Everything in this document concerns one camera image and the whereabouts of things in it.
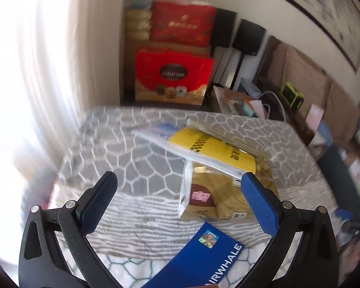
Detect white blue mask packet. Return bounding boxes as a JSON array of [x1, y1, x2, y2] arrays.
[[131, 122, 247, 180]]

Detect yellow instruction booklet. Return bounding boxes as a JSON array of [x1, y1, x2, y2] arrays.
[[169, 127, 256, 173]]

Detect grey patterned blanket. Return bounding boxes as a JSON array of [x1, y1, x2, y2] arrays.
[[48, 107, 336, 287]]

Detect golden snack bag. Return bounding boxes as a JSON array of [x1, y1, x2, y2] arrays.
[[179, 150, 278, 221]]

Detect pink card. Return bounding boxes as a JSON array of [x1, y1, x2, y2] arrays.
[[305, 104, 324, 131]]

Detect green small radio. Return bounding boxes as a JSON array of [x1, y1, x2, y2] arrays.
[[282, 81, 304, 112]]

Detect cardboard box of clutter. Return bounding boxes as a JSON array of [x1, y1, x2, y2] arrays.
[[209, 86, 266, 119]]

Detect brown sofa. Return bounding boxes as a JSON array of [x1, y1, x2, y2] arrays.
[[253, 36, 360, 158]]

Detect red chocolate gift box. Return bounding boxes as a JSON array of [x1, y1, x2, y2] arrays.
[[134, 46, 214, 105]]

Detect right black speaker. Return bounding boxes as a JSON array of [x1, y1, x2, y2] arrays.
[[232, 19, 267, 56]]

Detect black speaker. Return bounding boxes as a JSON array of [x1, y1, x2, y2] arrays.
[[232, 19, 267, 56], [210, 8, 237, 48]]

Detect left black speaker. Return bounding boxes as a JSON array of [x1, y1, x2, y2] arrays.
[[210, 8, 237, 48]]

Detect framed flower painting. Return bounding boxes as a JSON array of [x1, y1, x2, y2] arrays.
[[286, 0, 360, 71]]

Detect stacked beige boxes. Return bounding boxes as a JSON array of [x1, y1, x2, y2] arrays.
[[124, 8, 152, 42]]

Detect red gift bag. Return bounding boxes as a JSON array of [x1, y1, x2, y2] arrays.
[[150, 2, 216, 48]]

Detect white charging cable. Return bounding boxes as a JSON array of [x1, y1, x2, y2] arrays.
[[257, 90, 287, 123]]

